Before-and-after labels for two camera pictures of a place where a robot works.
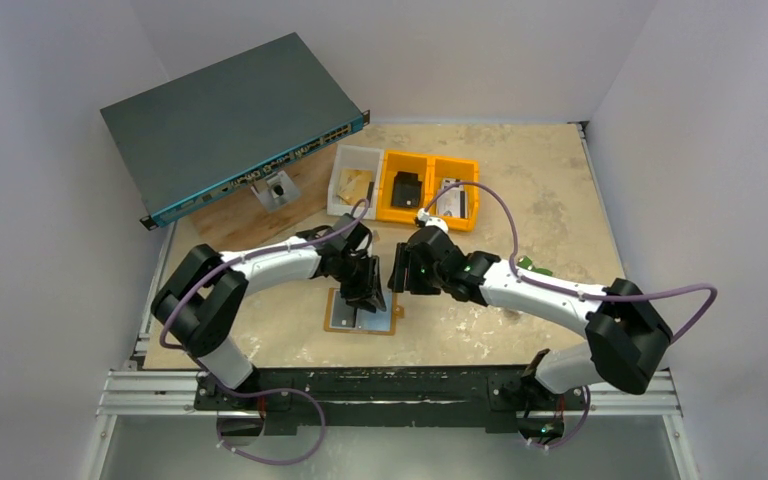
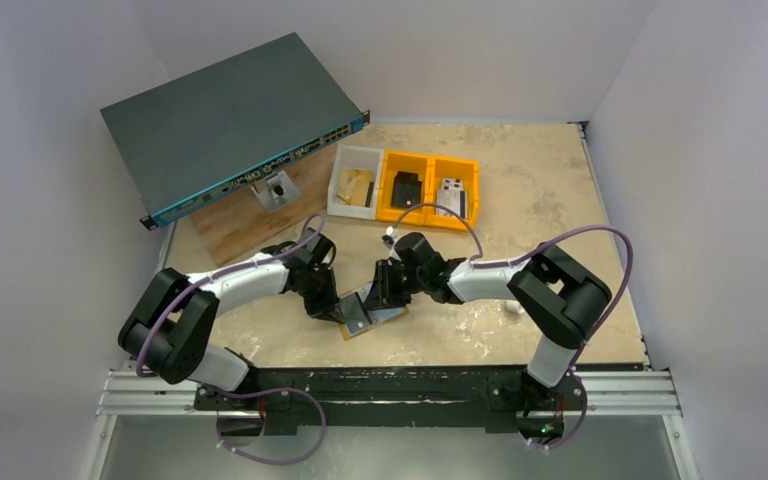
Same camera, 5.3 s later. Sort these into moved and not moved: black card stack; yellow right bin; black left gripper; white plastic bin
Moved: black left gripper
Not moved: white plastic bin; yellow right bin; black card stack
